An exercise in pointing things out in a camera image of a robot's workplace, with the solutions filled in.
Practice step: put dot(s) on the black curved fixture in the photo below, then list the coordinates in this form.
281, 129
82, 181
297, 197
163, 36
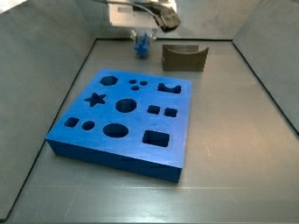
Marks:
183, 58

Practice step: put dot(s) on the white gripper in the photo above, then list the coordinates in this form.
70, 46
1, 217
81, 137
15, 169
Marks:
129, 13

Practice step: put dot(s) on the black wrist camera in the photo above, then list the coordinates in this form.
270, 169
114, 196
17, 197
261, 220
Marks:
165, 17

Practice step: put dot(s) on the blue foam shape board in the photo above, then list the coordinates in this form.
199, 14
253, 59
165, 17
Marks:
127, 123

